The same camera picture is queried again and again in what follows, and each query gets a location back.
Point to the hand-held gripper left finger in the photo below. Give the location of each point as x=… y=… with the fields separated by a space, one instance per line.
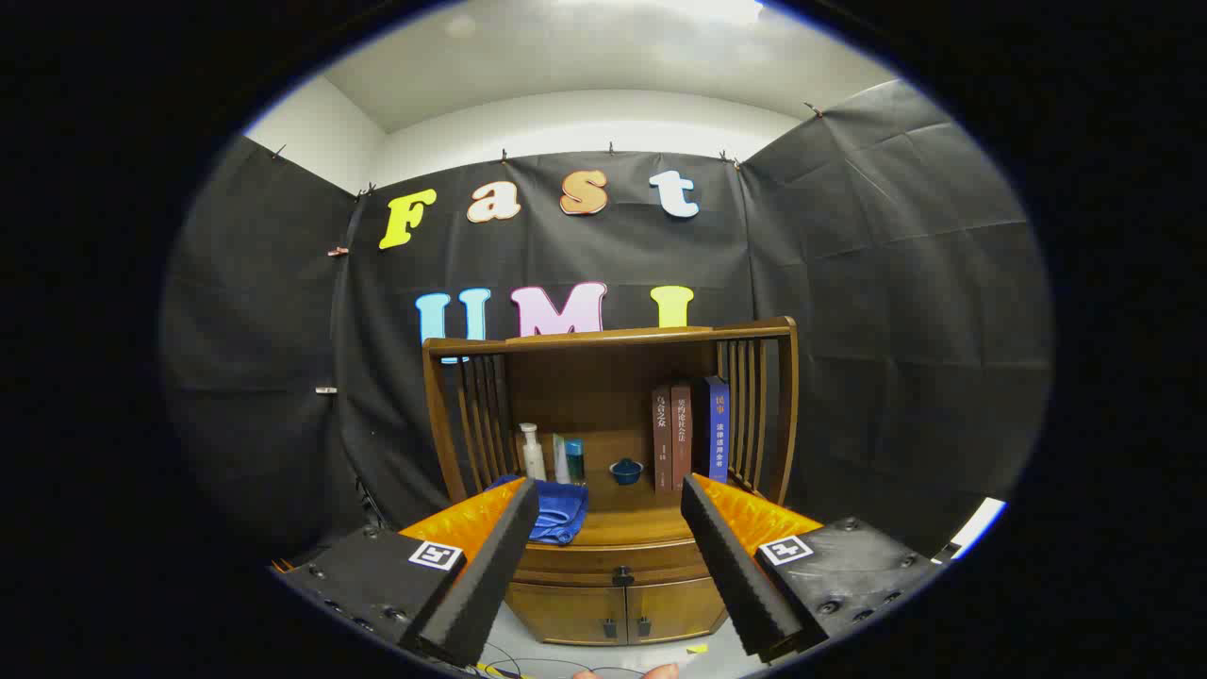
x=490 y=566

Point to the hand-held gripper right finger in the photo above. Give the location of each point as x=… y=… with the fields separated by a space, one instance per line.
x=731 y=566

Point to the wooden drawer with black knob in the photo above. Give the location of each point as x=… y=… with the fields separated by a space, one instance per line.
x=575 y=566

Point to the wooden cabinet door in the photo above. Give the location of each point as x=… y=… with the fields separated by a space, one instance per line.
x=674 y=611
x=566 y=613

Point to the wooden countertop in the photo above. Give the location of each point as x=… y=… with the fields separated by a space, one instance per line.
x=641 y=523

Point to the wooden cabinet with slatted sides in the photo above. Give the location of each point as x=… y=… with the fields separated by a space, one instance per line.
x=603 y=396

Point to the blue folded towel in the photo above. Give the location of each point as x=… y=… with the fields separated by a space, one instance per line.
x=561 y=514

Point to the white pump bottle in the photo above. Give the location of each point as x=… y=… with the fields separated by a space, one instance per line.
x=534 y=460

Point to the white tube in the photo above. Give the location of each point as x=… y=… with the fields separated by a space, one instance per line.
x=560 y=462

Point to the blue book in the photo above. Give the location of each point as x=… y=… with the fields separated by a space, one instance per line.
x=719 y=434

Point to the brown book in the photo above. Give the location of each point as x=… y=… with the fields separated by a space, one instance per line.
x=682 y=434
x=663 y=443

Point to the black backdrop cloth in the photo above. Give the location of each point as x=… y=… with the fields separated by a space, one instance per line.
x=849 y=283

